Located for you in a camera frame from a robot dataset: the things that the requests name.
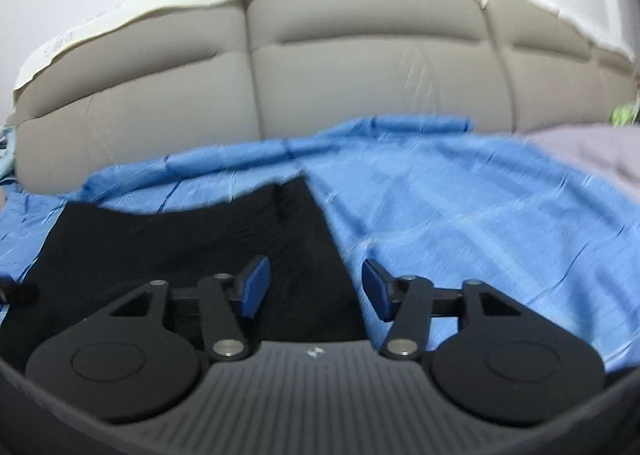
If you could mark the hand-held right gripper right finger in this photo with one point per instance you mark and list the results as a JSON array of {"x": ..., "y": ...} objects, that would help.
[{"x": 376, "y": 289}]

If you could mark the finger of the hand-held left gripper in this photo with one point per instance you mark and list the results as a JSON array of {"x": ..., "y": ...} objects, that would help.
[{"x": 9, "y": 291}]

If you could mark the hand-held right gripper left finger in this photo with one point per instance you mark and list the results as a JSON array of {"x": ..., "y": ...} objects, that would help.
[{"x": 254, "y": 285}]

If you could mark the black pants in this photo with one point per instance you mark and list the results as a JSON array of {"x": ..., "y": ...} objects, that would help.
[{"x": 150, "y": 245}]

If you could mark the blue checked bed sheet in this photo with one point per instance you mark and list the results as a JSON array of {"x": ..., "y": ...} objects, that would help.
[{"x": 475, "y": 215}]

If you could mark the light green cloth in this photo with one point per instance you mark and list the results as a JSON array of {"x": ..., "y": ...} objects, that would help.
[{"x": 6, "y": 150}]

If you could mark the beige padded headboard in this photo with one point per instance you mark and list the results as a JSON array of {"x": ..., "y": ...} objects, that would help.
[{"x": 350, "y": 60}]

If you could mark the green printed cloth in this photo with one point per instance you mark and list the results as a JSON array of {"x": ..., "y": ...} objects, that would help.
[{"x": 626, "y": 114}]

